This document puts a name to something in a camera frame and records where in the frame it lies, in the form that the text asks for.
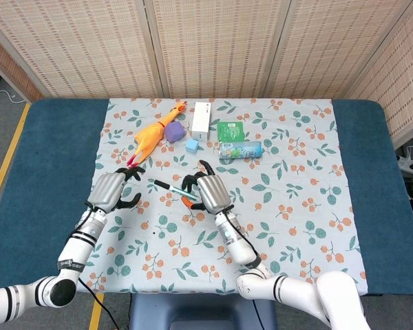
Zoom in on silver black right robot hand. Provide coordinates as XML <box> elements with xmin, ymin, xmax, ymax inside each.
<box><xmin>181</xmin><ymin>159</ymin><xmax>235</xmax><ymax>215</ymax></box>

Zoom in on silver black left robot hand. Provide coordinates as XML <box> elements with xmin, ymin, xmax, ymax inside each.
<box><xmin>87</xmin><ymin>166</ymin><xmax>147</xmax><ymax>215</ymax></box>

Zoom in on green pen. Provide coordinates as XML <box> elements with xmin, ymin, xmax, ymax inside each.
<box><xmin>169</xmin><ymin>184</ymin><xmax>198</xmax><ymax>201</ymax></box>

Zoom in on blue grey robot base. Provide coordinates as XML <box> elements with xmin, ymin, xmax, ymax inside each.
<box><xmin>129</xmin><ymin>291</ymin><xmax>278</xmax><ymax>330</ymax></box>

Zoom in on teal snack tube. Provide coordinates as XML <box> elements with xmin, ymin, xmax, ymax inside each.
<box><xmin>219</xmin><ymin>140</ymin><xmax>264</xmax><ymax>160</ymax></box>

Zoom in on green snack packet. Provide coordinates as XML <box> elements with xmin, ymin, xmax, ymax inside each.
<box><xmin>217</xmin><ymin>120</ymin><xmax>245</xmax><ymax>143</ymax></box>

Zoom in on dark blue table cover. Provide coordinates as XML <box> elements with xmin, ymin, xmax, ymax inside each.
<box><xmin>0</xmin><ymin>98</ymin><xmax>413</xmax><ymax>300</ymax></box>

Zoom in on yellow rubber chicken toy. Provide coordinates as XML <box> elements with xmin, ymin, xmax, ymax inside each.
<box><xmin>126</xmin><ymin>100</ymin><xmax>187</xmax><ymax>168</ymax></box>

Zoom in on floral print tablecloth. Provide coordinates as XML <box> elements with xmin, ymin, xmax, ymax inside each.
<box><xmin>91</xmin><ymin>98</ymin><xmax>369</xmax><ymax>296</ymax></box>

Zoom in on white cardboard box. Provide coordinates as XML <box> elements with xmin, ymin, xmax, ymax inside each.
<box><xmin>191</xmin><ymin>102</ymin><xmax>213</xmax><ymax>142</ymax></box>

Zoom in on purple foam cube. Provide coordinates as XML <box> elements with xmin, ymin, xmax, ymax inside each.
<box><xmin>164</xmin><ymin>122</ymin><xmax>185</xmax><ymax>143</ymax></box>

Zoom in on woven bamboo screen panel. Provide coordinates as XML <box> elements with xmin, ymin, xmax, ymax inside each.
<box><xmin>0</xmin><ymin>25</ymin><xmax>42</xmax><ymax>103</ymax></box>
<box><xmin>0</xmin><ymin>0</ymin><xmax>165</xmax><ymax>100</ymax></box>
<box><xmin>264</xmin><ymin>0</ymin><xmax>405</xmax><ymax>100</ymax></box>
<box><xmin>146</xmin><ymin>0</ymin><xmax>290</xmax><ymax>99</ymax></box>
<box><xmin>346</xmin><ymin>0</ymin><xmax>413</xmax><ymax>138</ymax></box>

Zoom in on white stand foot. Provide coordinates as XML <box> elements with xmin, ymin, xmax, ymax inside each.
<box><xmin>397</xmin><ymin>145</ymin><xmax>413</xmax><ymax>178</ymax></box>

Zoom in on black cable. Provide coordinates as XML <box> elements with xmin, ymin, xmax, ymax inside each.
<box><xmin>77</xmin><ymin>277</ymin><xmax>120</xmax><ymax>330</ymax></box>

